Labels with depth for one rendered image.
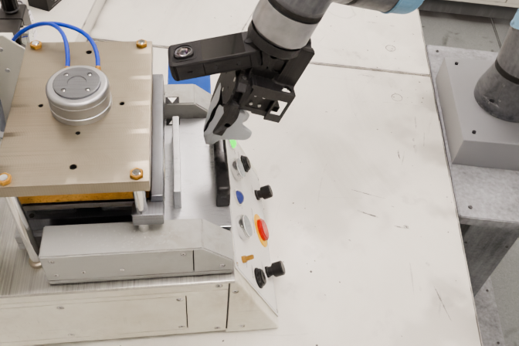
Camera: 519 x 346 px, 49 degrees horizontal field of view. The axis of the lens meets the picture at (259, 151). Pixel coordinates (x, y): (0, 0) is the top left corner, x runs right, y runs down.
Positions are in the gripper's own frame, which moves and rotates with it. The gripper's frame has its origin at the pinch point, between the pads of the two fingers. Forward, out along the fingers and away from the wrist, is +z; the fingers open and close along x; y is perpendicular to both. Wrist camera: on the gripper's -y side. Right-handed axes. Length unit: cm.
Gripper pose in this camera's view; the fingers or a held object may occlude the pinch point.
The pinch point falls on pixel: (205, 135)
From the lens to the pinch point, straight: 82.4
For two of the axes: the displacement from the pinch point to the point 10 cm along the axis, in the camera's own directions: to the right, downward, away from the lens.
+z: -4.1, 6.4, 6.5
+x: -1.1, -7.4, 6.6
